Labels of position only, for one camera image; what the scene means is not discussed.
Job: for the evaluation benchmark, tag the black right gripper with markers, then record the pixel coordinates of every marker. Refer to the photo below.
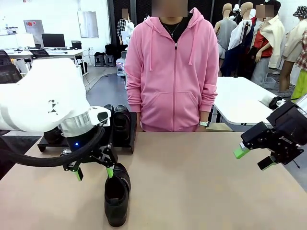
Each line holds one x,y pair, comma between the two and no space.
287,134

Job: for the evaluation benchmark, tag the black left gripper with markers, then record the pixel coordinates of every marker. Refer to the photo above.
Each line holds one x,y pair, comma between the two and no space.
74,143

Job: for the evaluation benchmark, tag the black leather shoe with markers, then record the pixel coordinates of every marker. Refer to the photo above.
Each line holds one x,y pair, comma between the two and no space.
117,203
52,136
111,107
122,119

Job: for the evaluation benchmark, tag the person's right forearm pink sleeve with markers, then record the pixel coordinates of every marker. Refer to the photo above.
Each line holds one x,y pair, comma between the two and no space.
133,95

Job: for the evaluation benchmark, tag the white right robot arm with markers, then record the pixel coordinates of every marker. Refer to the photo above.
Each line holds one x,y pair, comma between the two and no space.
302,103

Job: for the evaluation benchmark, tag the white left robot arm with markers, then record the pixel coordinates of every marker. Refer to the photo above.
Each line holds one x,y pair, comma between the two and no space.
36,95

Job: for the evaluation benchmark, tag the person's left forearm pink sleeve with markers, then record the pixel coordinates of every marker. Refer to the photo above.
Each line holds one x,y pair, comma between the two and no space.
209,100

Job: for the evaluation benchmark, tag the black shoe stand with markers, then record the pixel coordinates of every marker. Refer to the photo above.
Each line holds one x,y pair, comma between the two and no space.
51,145
133,134

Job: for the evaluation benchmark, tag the person's left hand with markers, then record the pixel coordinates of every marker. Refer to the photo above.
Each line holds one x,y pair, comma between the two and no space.
203,128

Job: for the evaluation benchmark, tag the tan cardboard box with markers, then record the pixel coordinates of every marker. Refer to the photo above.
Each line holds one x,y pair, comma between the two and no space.
219,127

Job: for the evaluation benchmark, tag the white folding table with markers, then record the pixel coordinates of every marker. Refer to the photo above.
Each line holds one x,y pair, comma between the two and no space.
239,100

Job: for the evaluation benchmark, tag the grey slippers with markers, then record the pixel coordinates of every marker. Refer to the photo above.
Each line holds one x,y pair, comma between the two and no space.
285,94

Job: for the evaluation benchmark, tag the wristwatch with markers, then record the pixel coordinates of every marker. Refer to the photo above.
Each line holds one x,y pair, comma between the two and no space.
204,123

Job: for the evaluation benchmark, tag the mannequin in neon yellow trousers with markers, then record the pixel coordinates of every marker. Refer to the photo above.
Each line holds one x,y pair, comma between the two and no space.
301,83

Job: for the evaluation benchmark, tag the black base platform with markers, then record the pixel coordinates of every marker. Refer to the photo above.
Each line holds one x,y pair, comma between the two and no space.
14,141

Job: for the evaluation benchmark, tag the computer case with lights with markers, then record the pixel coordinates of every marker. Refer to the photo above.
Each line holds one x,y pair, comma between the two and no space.
120,68

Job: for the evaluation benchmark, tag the mannequin in red top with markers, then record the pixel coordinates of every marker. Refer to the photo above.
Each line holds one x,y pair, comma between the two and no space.
261,45

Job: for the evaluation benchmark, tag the small grey stool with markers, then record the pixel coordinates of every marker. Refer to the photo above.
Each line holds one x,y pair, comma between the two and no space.
110,61
99,61

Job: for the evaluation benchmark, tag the person in pink hoodie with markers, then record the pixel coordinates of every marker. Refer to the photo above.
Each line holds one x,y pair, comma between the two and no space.
172,83

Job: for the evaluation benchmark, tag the mannequin with bucket hat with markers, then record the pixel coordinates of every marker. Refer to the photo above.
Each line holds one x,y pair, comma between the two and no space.
295,43

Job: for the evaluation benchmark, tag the small black bag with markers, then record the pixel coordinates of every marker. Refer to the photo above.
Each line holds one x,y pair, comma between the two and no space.
99,54

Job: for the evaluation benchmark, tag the mannequin in cream jacket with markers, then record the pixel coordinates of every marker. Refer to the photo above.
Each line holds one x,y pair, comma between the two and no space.
275,38

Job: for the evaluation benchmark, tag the mannequin in white navy jacket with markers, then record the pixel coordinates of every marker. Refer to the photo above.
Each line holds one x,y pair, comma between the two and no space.
239,38

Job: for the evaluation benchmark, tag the black crate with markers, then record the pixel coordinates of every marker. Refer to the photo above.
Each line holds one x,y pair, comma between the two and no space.
124,55

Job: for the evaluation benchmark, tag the white office desk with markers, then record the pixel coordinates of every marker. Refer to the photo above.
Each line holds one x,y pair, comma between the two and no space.
72,52

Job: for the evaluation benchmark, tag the black backpack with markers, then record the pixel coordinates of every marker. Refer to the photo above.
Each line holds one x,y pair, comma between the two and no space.
111,49

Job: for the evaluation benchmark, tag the black tripod pole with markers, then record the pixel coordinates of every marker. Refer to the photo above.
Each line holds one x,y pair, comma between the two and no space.
246,33

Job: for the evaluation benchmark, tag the black desktop printer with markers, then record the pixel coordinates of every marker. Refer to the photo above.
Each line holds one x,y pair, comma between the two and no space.
76,45

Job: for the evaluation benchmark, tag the mannequin in grey tank top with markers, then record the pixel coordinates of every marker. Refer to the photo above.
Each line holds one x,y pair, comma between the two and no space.
226,31

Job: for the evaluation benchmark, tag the black computer monitor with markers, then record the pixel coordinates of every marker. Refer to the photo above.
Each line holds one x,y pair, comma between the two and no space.
53,40

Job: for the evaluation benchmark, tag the black mesh chair back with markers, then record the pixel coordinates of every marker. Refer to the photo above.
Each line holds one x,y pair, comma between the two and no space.
4,57

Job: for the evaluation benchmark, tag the bystander in plaid shirt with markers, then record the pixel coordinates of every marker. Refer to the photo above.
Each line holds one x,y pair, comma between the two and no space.
121,26

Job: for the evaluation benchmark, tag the white display panel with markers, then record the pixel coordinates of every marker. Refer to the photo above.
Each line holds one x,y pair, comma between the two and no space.
25,40

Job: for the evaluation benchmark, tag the bystander in white top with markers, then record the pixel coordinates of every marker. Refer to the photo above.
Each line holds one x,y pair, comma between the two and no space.
130,25

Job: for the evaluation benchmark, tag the grey panel with red sign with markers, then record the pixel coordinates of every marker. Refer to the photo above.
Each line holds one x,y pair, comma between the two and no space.
33,30

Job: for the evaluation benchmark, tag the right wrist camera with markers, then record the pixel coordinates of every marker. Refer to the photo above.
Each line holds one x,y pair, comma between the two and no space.
267,100

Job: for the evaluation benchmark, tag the silver wall panel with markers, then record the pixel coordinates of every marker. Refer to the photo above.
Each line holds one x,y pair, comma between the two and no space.
87,24

